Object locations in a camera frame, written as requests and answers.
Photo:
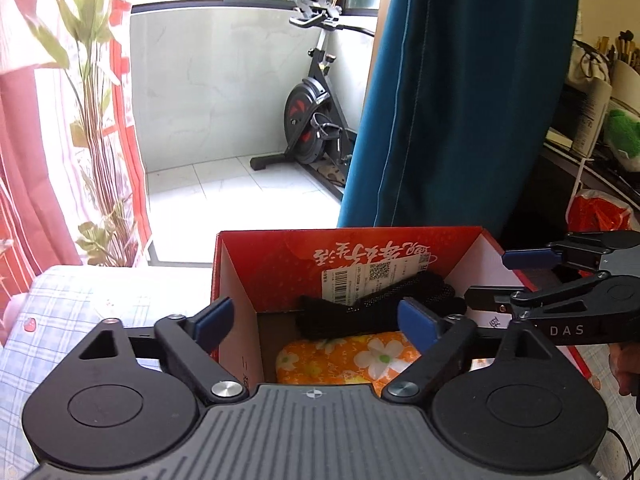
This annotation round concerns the black exercise bike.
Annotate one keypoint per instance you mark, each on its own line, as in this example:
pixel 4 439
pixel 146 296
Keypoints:
pixel 317 133

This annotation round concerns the dark teal curtain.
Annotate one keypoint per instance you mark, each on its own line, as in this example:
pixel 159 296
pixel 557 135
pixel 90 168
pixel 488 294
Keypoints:
pixel 461 97

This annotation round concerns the checkered strawberry tablecloth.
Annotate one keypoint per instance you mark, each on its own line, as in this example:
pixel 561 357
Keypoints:
pixel 39 327

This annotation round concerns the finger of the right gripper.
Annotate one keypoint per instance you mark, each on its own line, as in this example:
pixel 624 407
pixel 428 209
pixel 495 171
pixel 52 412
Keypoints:
pixel 578 256
pixel 500 299

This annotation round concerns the pink printed backdrop cloth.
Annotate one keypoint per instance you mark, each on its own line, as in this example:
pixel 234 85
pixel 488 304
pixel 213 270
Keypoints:
pixel 72 178

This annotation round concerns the white brush holder cup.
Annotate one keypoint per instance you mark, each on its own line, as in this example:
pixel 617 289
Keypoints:
pixel 626 85

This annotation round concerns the red strawberry cardboard box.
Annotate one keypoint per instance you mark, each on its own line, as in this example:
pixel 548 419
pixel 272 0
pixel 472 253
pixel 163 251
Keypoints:
pixel 265 273

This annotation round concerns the white spray bottle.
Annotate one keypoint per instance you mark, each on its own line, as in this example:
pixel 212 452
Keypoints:
pixel 591 117

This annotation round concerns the green white plush toy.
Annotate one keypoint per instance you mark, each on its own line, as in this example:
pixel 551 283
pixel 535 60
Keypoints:
pixel 621 133

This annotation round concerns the dark shelf table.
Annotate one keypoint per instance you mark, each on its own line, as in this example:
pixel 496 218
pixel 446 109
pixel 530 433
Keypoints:
pixel 602 171

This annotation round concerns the orange floral quilted mitt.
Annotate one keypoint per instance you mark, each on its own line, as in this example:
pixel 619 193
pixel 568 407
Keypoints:
pixel 368 359

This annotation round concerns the black knit cloth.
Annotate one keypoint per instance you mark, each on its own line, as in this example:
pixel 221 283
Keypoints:
pixel 318 319

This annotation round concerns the beige cloth bundle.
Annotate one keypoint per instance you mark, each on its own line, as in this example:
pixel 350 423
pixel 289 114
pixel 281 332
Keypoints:
pixel 586 65

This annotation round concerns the person right hand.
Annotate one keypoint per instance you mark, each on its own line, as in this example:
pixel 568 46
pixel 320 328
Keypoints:
pixel 624 360

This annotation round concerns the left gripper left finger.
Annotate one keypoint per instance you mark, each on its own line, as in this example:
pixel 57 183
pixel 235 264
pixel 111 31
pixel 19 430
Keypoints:
pixel 127 400

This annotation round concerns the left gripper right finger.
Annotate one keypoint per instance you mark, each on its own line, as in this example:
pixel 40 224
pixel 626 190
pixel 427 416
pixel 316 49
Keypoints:
pixel 485 401

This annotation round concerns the red plastic bag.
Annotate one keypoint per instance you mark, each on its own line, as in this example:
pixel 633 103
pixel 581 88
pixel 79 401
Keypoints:
pixel 596 211

